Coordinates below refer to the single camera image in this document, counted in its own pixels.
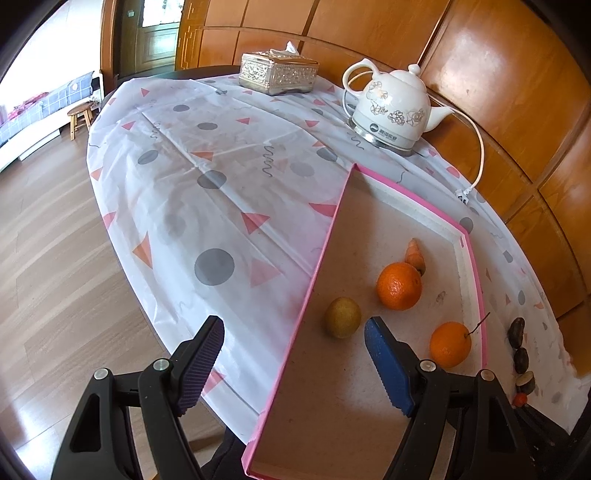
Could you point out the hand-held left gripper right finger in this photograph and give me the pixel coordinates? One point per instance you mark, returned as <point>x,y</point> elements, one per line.
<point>388,369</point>

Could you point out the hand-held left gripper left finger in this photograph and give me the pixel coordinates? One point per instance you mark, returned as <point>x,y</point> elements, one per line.
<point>199,364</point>

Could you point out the orange with thin stem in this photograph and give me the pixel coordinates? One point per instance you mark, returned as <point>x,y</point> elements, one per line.
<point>450,345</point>

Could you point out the small yellow-green fruit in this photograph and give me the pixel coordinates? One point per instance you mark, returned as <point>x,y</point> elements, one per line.
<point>342,317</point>

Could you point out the orange without stem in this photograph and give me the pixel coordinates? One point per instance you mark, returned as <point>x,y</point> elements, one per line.
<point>399,286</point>

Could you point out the small carrot piece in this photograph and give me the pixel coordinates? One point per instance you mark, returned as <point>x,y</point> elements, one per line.
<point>414,256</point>

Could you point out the large round dark root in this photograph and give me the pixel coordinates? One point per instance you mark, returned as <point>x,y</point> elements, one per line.
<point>516,332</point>

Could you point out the oval dark root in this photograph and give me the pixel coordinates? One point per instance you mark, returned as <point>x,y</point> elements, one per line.
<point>521,360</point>

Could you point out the red tomato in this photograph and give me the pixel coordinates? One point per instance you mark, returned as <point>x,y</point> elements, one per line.
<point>521,399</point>

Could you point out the dark root piece pale face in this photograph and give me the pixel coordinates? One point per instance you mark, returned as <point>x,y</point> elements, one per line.
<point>525,382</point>

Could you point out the pink shallow cardboard tray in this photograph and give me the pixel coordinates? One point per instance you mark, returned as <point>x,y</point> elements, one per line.
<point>360,230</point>

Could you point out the dark cloth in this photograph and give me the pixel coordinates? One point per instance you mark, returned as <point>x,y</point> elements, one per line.
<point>226,461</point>

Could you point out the white patterned tablecloth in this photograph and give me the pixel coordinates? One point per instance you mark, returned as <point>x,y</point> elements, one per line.
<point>207,207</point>

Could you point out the grey kettle base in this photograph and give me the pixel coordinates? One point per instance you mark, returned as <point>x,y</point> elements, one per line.
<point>383,136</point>

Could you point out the white ceramic electric kettle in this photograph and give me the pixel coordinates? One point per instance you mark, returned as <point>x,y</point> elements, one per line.
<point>397,99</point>

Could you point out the small wooden stool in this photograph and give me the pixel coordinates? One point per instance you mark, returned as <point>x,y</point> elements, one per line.
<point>81,117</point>

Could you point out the dark round table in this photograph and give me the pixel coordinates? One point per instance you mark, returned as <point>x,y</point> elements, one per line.
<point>152,76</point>

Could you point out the bed with blue bedding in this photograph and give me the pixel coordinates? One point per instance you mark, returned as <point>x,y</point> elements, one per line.
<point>41,106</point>

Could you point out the silver embossed tissue box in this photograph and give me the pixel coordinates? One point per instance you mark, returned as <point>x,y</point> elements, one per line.
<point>277,71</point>

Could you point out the wooden glazed door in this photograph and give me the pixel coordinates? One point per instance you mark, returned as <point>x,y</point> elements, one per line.
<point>157,37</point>

